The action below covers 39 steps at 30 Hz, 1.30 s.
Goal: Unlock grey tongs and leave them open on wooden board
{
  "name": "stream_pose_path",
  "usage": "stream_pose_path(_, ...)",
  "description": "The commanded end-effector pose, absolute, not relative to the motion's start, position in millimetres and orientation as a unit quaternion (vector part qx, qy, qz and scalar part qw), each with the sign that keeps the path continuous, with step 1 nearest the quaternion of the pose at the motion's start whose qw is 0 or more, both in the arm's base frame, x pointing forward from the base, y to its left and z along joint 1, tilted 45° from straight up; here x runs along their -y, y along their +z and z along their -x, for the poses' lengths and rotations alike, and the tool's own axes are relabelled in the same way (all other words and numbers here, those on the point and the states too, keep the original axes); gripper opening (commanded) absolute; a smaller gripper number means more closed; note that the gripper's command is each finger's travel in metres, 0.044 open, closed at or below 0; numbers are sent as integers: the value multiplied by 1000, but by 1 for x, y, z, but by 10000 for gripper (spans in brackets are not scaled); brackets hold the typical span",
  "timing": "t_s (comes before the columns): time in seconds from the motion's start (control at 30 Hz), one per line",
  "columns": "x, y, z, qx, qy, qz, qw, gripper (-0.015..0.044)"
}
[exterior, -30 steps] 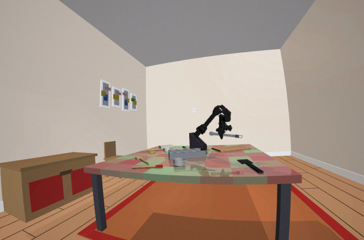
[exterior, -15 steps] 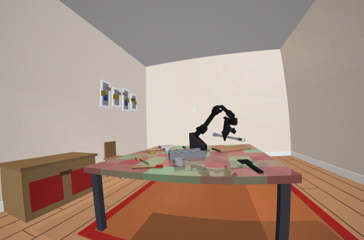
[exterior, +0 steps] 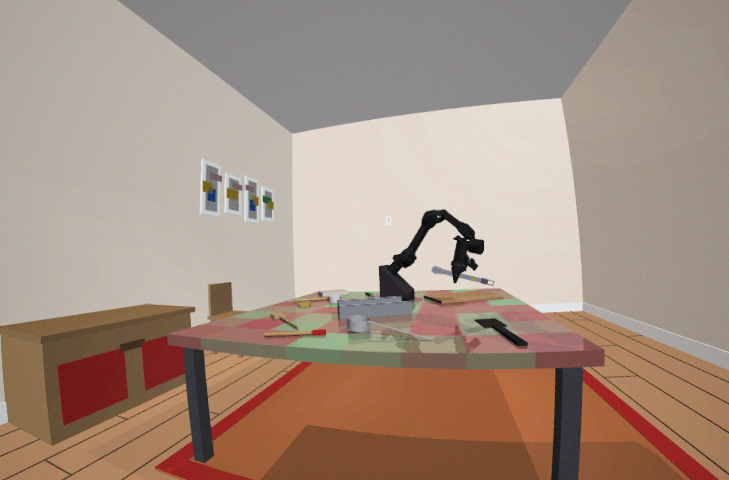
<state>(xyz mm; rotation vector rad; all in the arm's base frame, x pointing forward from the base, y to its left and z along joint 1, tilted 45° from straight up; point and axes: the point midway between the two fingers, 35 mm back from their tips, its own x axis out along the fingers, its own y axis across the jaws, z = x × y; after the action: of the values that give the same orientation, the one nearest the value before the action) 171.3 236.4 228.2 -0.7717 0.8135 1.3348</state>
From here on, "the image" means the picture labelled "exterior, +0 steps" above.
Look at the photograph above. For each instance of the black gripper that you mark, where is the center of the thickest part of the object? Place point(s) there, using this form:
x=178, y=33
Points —
x=458, y=264

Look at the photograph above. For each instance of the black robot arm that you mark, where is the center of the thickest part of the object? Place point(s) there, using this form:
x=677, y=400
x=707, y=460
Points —
x=429, y=219

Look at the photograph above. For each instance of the wooden board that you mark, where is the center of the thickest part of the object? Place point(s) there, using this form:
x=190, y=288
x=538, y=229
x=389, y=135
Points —
x=462, y=296

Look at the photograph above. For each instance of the dark grey roasting tin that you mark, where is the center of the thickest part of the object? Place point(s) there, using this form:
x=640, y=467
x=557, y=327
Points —
x=375, y=307

